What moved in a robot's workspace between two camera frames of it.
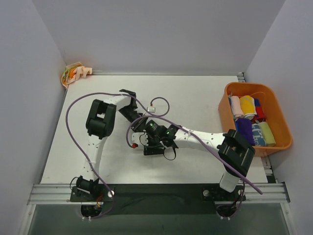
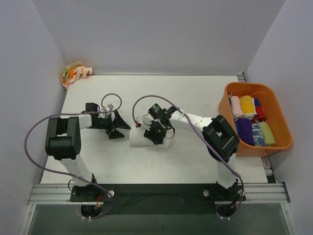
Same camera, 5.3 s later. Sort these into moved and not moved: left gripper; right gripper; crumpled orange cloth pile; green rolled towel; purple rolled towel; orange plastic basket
Moved: right gripper; left gripper
Not moved: purple rolled towel; crumpled orange cloth pile; orange plastic basket; green rolled towel
